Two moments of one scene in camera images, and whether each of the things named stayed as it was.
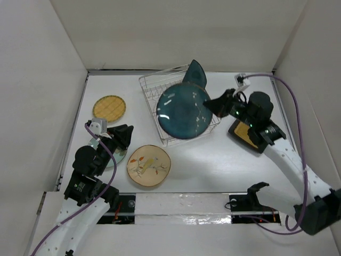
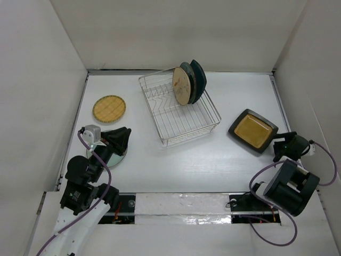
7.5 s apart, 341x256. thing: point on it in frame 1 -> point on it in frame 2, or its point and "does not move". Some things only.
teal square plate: [195, 74] does not move
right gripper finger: [220, 105] -> [284, 135]
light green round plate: [118, 158] does not move
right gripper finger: [227, 96] -> [279, 149]
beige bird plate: [148, 165] -> [181, 86]
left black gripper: [121, 134] does not move
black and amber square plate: [248, 137] does not move
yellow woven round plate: [111, 107] does not move
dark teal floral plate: [180, 113] -> [188, 68]
